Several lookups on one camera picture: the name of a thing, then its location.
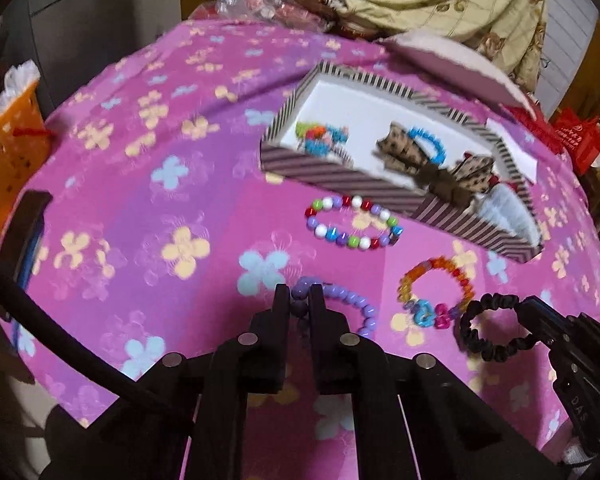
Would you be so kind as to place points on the red ribbon bow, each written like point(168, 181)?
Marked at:
point(477, 174)

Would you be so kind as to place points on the white paper sheet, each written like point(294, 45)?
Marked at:
point(525, 163)

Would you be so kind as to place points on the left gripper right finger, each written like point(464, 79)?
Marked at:
point(413, 418)

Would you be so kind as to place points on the pink floral bed sheet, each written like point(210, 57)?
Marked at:
point(161, 233)

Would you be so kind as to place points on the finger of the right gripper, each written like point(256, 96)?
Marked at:
point(548, 325)

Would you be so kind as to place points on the red cloth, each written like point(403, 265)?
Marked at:
point(534, 121)

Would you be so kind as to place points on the white fluffy scrunchie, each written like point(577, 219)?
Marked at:
point(502, 207)

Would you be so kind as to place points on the grey refrigerator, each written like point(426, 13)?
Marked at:
point(71, 41)

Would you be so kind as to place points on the red plastic bag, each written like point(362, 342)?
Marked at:
point(580, 137)

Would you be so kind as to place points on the black scrunchie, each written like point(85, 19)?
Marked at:
point(479, 333)

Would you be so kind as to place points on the striped cardboard tray box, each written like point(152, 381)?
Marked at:
point(359, 133)

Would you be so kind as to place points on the leopard print bow scrunchie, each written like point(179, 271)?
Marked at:
point(419, 154)

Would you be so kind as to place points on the pale pink pillow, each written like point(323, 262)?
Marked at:
point(460, 66)

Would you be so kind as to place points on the orange plastic basket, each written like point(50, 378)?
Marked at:
point(25, 146)

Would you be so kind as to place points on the clear plastic bag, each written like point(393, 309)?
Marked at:
point(285, 13)

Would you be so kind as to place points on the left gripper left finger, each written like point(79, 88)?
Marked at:
point(185, 416)

